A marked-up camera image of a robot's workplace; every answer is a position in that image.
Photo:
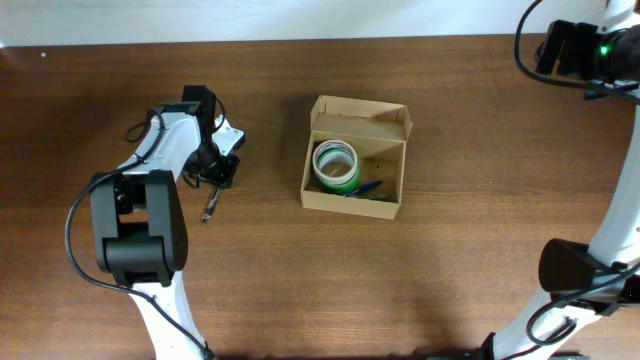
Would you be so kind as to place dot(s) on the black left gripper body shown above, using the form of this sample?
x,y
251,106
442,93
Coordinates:
x,y
220,173

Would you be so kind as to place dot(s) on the green tape roll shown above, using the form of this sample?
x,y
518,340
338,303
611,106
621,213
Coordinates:
x,y
344,188

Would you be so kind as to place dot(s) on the dark grey gel pen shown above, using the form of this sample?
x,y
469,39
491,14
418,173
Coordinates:
x,y
211,205

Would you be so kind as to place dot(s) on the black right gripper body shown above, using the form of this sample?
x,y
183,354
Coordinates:
x,y
583,55

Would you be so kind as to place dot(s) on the blue gel pen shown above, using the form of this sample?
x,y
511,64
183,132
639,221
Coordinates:
x,y
364,188

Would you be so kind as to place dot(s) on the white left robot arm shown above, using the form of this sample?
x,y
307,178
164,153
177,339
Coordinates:
x,y
140,234

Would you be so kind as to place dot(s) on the black permanent marker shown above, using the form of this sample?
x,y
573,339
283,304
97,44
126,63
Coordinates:
x,y
374,197

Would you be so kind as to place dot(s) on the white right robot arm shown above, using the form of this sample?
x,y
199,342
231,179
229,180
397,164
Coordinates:
x,y
581,283

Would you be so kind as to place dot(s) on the brown cardboard box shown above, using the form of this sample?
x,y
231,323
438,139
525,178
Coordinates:
x,y
379,132

